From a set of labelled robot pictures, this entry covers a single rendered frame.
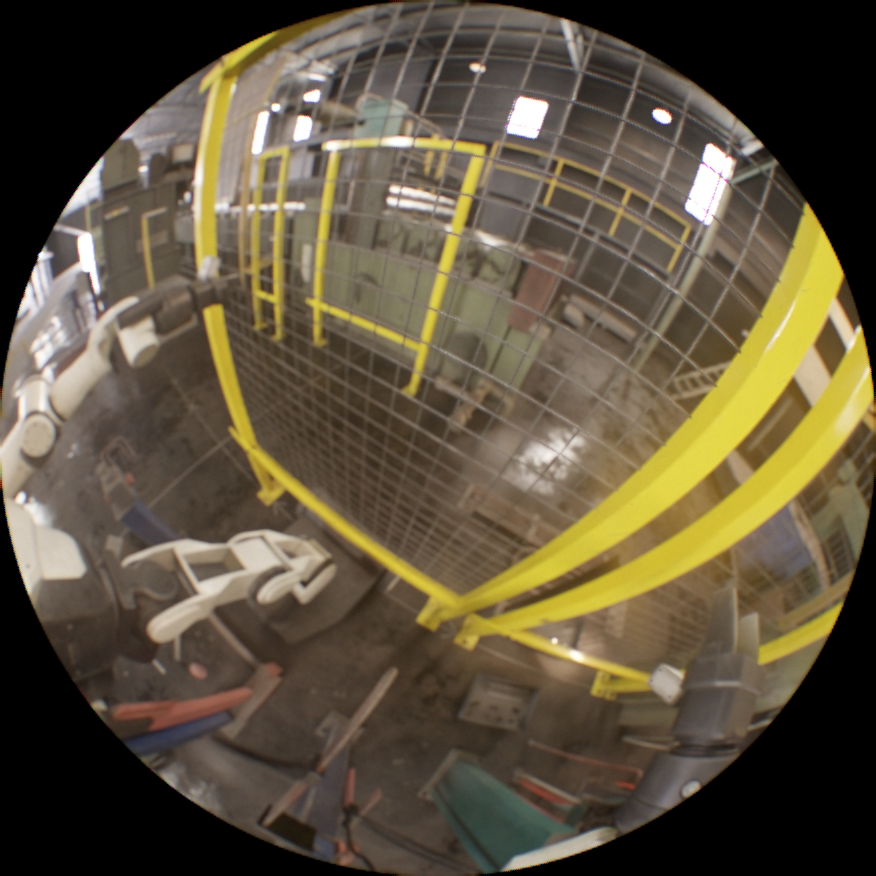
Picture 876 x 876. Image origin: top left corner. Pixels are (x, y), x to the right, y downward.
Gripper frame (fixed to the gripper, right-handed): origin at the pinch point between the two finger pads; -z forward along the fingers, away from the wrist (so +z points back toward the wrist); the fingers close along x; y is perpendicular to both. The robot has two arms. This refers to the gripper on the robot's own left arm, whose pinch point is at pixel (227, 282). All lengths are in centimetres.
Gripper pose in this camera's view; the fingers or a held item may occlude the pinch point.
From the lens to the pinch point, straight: 68.9
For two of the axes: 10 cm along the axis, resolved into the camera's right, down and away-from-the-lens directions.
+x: 8.9, 4.4, -1.1
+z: -3.9, 6.1, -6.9
